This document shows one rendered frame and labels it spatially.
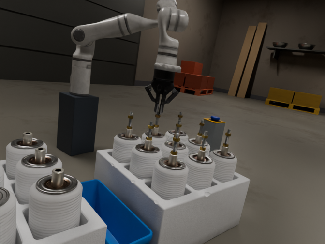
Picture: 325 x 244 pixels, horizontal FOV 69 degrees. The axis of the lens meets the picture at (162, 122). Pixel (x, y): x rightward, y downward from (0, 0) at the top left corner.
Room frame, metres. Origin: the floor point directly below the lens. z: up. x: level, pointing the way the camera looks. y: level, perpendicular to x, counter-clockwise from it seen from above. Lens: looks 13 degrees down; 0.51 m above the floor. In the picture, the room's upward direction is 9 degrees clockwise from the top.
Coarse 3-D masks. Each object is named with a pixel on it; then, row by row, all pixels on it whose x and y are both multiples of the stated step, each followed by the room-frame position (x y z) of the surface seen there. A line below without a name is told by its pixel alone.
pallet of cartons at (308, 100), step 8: (272, 88) 5.91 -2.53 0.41; (272, 96) 5.88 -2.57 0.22; (280, 96) 5.79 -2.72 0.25; (288, 96) 5.70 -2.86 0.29; (296, 96) 5.62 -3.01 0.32; (304, 96) 5.55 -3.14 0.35; (312, 96) 5.47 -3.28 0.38; (320, 96) 5.40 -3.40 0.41; (272, 104) 6.16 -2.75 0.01; (280, 104) 6.41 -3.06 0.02; (296, 104) 5.60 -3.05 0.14; (304, 104) 5.53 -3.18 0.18; (312, 104) 5.45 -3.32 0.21; (312, 112) 5.70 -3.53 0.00
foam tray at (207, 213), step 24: (96, 168) 0.78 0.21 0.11; (120, 168) 0.68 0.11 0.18; (120, 192) 0.65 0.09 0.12; (144, 192) 0.56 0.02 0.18; (192, 192) 0.60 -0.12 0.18; (216, 192) 0.63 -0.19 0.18; (240, 192) 0.72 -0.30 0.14; (144, 216) 0.55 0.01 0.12; (168, 216) 0.51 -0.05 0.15; (192, 216) 0.57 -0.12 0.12; (216, 216) 0.65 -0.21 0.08; (240, 216) 0.75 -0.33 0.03; (168, 240) 0.52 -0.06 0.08; (192, 240) 0.59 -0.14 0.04
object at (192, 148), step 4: (188, 144) 0.83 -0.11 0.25; (192, 144) 0.82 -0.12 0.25; (208, 144) 0.85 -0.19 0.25; (188, 148) 0.82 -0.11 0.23; (192, 148) 0.81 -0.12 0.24; (196, 148) 0.81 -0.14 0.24; (208, 148) 0.82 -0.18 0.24; (188, 152) 0.82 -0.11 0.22; (192, 152) 0.81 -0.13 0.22; (196, 152) 0.81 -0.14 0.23; (208, 152) 0.83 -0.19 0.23
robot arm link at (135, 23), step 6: (126, 18) 1.13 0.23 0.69; (132, 18) 1.13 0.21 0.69; (138, 18) 1.14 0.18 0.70; (144, 18) 1.16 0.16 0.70; (126, 24) 1.13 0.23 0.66; (132, 24) 1.13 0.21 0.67; (138, 24) 1.13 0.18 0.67; (144, 24) 1.14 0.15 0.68; (150, 24) 1.14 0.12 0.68; (156, 24) 1.14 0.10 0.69; (132, 30) 1.15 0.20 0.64; (138, 30) 1.16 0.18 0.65
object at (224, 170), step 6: (210, 156) 0.75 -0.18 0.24; (216, 156) 0.73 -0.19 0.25; (216, 162) 0.73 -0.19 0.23; (222, 162) 0.72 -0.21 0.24; (228, 162) 0.72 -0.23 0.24; (234, 162) 0.72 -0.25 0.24; (216, 168) 0.72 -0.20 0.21; (222, 168) 0.72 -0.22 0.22; (228, 168) 0.72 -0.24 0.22; (234, 168) 0.73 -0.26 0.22; (216, 174) 0.72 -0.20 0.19; (222, 174) 0.72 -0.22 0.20; (228, 174) 0.72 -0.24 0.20; (222, 180) 0.71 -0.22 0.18; (228, 180) 0.72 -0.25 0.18
